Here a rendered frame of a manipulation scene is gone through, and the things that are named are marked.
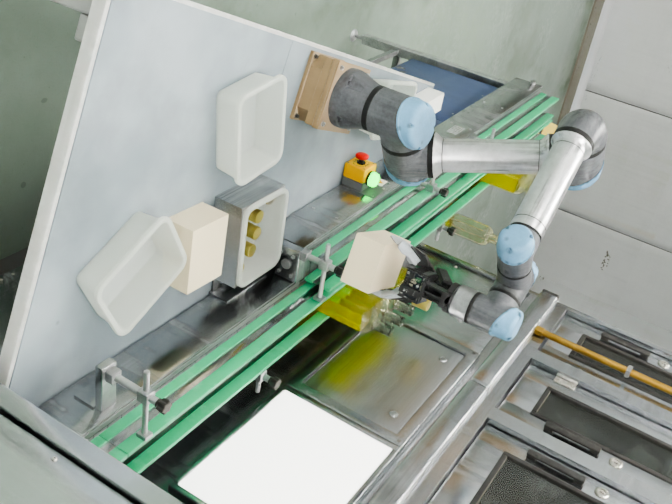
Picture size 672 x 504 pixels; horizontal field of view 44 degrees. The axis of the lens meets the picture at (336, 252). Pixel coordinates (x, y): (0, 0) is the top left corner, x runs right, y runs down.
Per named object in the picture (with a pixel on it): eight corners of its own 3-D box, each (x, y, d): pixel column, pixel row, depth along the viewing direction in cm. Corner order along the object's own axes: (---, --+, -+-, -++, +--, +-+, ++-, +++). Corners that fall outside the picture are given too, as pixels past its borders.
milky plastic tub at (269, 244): (209, 277, 204) (238, 291, 200) (216, 196, 192) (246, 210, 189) (252, 250, 217) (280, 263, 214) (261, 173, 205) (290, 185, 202)
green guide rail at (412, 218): (303, 280, 220) (329, 292, 216) (304, 277, 219) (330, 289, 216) (535, 111, 352) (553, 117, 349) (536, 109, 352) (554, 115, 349)
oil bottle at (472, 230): (431, 225, 294) (499, 254, 284) (434, 211, 291) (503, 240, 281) (438, 219, 298) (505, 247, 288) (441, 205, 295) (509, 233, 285)
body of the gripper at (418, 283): (405, 264, 188) (453, 285, 183) (419, 261, 196) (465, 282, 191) (393, 295, 190) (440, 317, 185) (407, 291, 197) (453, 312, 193)
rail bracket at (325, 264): (293, 290, 217) (334, 310, 212) (301, 235, 208) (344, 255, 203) (300, 286, 219) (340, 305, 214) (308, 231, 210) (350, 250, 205)
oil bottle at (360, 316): (300, 303, 225) (368, 337, 216) (303, 286, 222) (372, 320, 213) (312, 294, 229) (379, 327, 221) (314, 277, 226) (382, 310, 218)
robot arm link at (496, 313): (525, 320, 188) (508, 350, 184) (481, 299, 192) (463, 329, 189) (527, 303, 181) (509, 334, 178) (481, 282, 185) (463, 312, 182)
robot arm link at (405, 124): (389, 76, 203) (438, 93, 197) (394, 113, 214) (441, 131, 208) (362, 110, 198) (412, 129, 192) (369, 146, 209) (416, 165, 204)
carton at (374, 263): (357, 232, 192) (385, 245, 189) (384, 229, 206) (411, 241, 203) (340, 280, 195) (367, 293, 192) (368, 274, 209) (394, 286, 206)
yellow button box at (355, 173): (339, 183, 247) (361, 192, 244) (343, 160, 243) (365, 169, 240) (352, 175, 252) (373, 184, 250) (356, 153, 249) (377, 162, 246)
